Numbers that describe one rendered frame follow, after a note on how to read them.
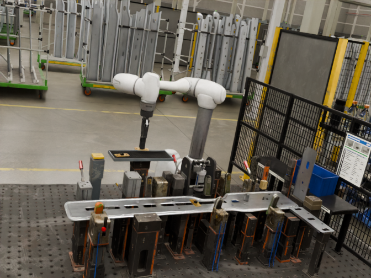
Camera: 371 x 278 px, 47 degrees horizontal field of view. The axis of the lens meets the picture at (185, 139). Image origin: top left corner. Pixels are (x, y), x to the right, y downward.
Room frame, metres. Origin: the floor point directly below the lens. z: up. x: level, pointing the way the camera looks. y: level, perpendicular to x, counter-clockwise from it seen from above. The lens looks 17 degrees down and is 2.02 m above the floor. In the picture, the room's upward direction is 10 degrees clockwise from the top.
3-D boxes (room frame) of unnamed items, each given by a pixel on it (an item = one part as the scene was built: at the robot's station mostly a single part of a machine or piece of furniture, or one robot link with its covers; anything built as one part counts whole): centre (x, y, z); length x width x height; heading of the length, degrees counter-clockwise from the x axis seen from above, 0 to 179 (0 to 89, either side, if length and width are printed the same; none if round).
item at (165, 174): (2.34, 0.07, 0.90); 0.05 x 0.05 x 0.40; 27
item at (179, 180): (2.35, 0.01, 0.89); 0.13 x 0.11 x 0.38; 27
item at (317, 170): (2.69, -0.87, 1.10); 0.30 x 0.17 x 0.13; 35
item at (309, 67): (4.77, -1.12, 1.00); 1.34 x 0.14 x 2.00; 23
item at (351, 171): (2.57, -1.07, 1.30); 0.23 x 0.02 x 0.31; 27
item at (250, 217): (2.16, -0.43, 0.84); 0.11 x 0.08 x 0.29; 27
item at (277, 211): (2.20, -0.57, 0.87); 0.12 x 0.09 x 0.35; 27
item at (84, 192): (2.07, 0.49, 0.88); 0.11 x 0.10 x 0.36; 27
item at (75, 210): (2.18, -0.10, 1.00); 1.38 x 0.22 x 0.02; 117
